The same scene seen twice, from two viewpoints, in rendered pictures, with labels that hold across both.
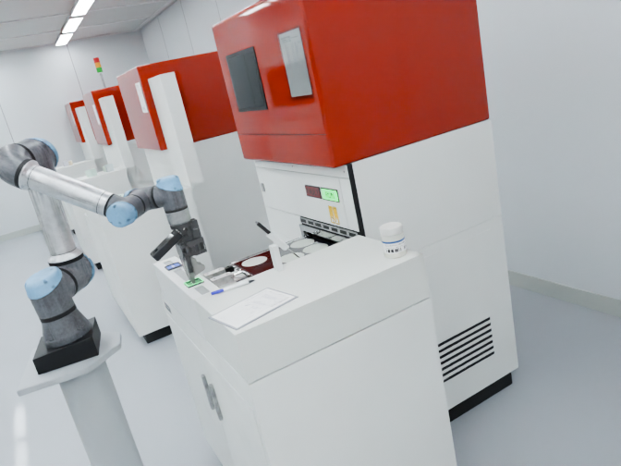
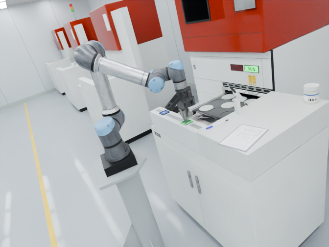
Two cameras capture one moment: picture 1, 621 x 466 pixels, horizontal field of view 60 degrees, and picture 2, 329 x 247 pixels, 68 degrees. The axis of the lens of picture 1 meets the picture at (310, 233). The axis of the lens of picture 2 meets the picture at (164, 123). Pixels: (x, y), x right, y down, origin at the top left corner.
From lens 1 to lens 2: 0.67 m
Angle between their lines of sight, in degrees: 8
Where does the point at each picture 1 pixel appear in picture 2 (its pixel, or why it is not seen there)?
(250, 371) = (252, 175)
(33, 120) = (36, 39)
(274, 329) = (265, 150)
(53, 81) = (43, 19)
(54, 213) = (105, 85)
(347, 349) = (293, 157)
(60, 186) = (119, 69)
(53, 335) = (112, 155)
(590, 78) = not seen: outside the picture
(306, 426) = (271, 201)
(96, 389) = (135, 182)
